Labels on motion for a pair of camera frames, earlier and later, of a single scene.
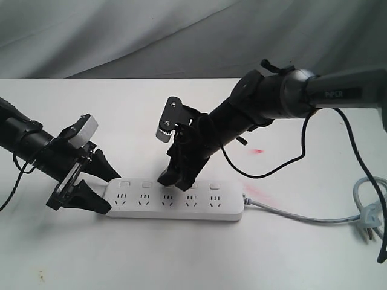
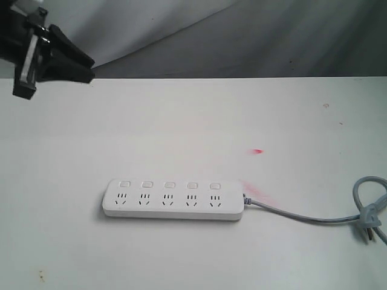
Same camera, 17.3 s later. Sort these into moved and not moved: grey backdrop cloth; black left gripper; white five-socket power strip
Moved: black left gripper
Not moved: white five-socket power strip; grey backdrop cloth
